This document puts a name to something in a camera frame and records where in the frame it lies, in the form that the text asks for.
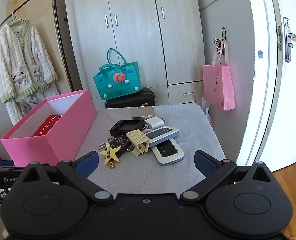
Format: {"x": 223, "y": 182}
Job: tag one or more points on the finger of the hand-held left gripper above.
{"x": 2, "y": 163}

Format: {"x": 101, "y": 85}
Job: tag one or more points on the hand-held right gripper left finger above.
{"x": 87, "y": 163}

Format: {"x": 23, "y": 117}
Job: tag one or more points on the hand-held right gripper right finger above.
{"x": 205, "y": 163}

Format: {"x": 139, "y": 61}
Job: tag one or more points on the yellow star hair clip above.
{"x": 110, "y": 153}

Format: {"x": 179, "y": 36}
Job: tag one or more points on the black key fob with keys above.
{"x": 120, "y": 145}

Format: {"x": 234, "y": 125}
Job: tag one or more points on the white portable router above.
{"x": 168, "y": 153}
{"x": 163, "y": 133}

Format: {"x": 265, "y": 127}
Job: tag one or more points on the pink cardboard box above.
{"x": 62, "y": 132}

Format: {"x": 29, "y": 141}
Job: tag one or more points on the black rectangular case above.
{"x": 125, "y": 127}

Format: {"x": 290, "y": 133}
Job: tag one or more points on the cream hair claw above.
{"x": 138, "y": 138}

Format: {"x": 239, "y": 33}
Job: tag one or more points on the white charger plug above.
{"x": 154, "y": 123}

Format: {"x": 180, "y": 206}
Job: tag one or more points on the red box inside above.
{"x": 49, "y": 126}

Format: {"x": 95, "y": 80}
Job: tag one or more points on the clear plastic bag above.
{"x": 203, "y": 105}

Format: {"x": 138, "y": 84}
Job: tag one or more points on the gold compact case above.
{"x": 143, "y": 112}

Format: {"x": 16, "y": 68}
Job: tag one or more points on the pink shopping bag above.
{"x": 218, "y": 87}

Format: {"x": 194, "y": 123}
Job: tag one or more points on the black suitcase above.
{"x": 138, "y": 100}

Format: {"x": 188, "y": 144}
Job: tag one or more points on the teal felt handbag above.
{"x": 117, "y": 85}

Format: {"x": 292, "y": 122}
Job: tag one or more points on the white door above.
{"x": 288, "y": 105}

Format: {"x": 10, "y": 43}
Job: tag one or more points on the white and green fluffy robe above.
{"x": 20, "y": 62}

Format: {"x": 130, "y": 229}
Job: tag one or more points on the blue round sticker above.
{"x": 260, "y": 54}

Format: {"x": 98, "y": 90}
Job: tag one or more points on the black clothes rack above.
{"x": 60, "y": 40}

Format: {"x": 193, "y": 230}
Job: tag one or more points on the light wooden board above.
{"x": 37, "y": 7}

